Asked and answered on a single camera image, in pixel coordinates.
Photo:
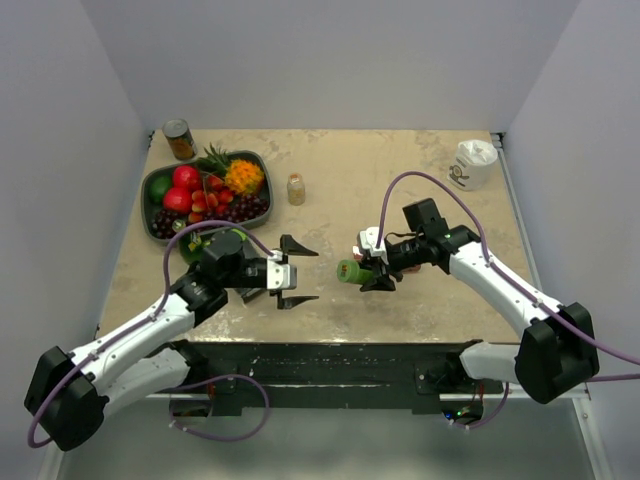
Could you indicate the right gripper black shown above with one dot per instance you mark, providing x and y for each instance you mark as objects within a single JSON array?
[{"x": 383, "y": 282}]

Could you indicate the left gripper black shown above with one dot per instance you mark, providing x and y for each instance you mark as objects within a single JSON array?
[{"x": 290, "y": 247}]

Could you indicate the green capped pill bottle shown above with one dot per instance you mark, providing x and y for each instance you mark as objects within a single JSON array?
[{"x": 352, "y": 272}]

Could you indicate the red weekly pill organizer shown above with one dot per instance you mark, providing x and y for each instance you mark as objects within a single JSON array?
[{"x": 412, "y": 270}]

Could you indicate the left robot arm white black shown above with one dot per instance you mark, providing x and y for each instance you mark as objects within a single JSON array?
[{"x": 72, "y": 393}]

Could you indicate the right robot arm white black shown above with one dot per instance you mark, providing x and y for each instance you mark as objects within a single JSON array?
[{"x": 554, "y": 353}]

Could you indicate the black product box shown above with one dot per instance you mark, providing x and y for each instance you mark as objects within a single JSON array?
[{"x": 249, "y": 294}]

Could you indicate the dark grape bunch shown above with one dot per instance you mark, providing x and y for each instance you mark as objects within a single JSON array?
[{"x": 250, "y": 212}]

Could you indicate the small amber pill bottle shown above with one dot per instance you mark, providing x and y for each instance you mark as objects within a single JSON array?
[{"x": 296, "y": 190}]

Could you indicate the grey fruit tray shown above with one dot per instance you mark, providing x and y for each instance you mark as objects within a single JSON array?
[{"x": 216, "y": 163}]

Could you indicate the green glass bottle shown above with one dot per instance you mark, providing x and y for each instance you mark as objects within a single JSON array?
[{"x": 191, "y": 246}]

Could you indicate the strawberries pile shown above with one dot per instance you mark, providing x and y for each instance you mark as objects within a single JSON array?
[{"x": 212, "y": 201}]

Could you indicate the orange spiky fruit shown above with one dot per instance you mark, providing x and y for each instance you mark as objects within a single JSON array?
[{"x": 244, "y": 177}]

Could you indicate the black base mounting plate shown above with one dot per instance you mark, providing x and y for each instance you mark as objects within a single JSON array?
[{"x": 424, "y": 378}]

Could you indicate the lower red apple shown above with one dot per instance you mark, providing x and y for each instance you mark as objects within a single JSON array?
[{"x": 178, "y": 199}]

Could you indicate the red apple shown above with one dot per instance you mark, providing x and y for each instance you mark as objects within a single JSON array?
[
  {"x": 187, "y": 177},
  {"x": 178, "y": 199}
]

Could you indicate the white paper cup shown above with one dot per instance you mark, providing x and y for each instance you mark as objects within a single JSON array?
[{"x": 472, "y": 165}]

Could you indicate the upper red apple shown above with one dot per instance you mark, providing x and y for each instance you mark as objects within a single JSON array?
[{"x": 187, "y": 177}]

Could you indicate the green lime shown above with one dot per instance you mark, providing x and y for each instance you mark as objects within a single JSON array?
[{"x": 158, "y": 187}]

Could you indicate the tin can with label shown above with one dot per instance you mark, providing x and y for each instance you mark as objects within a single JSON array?
[{"x": 180, "y": 139}]

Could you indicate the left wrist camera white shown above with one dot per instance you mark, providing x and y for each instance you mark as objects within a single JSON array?
[{"x": 280, "y": 275}]

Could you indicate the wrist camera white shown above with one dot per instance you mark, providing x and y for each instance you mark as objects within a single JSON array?
[
  {"x": 280, "y": 275},
  {"x": 371, "y": 238}
]

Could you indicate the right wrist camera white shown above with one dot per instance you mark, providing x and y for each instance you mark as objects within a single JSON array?
[{"x": 371, "y": 238}]

